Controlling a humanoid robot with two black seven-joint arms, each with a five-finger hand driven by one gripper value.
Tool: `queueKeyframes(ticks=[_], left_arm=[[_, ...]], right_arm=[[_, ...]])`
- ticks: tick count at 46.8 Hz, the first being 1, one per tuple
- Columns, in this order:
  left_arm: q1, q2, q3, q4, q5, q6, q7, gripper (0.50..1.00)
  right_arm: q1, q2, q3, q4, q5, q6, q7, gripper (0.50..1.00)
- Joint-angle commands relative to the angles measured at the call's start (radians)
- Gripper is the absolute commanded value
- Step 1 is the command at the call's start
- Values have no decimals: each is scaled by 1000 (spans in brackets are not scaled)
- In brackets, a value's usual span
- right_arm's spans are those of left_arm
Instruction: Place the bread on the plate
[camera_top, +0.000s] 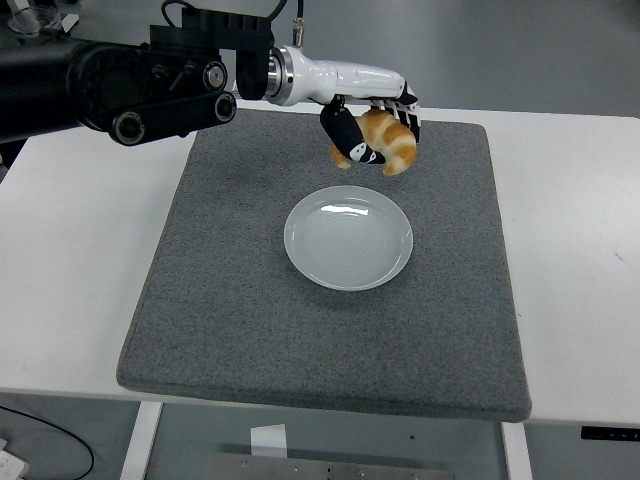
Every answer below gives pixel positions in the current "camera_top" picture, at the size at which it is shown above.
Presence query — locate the pale grey round plate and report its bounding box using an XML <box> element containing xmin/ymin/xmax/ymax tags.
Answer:
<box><xmin>283</xmin><ymin>184</ymin><xmax>415</xmax><ymax>292</ymax></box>

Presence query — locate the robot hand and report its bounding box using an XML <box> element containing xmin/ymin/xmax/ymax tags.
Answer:
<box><xmin>282</xmin><ymin>45</ymin><xmax>424</xmax><ymax>166</ymax></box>

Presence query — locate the white power strip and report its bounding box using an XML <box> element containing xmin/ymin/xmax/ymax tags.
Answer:
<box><xmin>0</xmin><ymin>437</ymin><xmax>30</xmax><ymax>480</ymax></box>

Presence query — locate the grey felt mat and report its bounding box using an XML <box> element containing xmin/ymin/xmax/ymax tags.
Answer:
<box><xmin>115</xmin><ymin>106</ymin><xmax>533</xmax><ymax>425</ymax></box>

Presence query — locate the black table control panel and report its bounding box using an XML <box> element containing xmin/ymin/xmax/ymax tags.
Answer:
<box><xmin>580</xmin><ymin>425</ymin><xmax>640</xmax><ymax>442</ymax></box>

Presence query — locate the white table leg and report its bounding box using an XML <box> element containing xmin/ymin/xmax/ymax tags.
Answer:
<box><xmin>119</xmin><ymin>401</ymin><xmax>164</xmax><ymax>480</ymax></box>
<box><xmin>501</xmin><ymin>422</ymin><xmax>534</xmax><ymax>480</ymax></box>

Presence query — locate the golden croissant bread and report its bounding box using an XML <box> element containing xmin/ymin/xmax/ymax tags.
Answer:
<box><xmin>329</xmin><ymin>108</ymin><xmax>419</xmax><ymax>177</ymax></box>

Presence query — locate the black floor cable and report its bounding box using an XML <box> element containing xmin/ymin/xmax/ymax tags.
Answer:
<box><xmin>0</xmin><ymin>404</ymin><xmax>96</xmax><ymax>480</ymax></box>

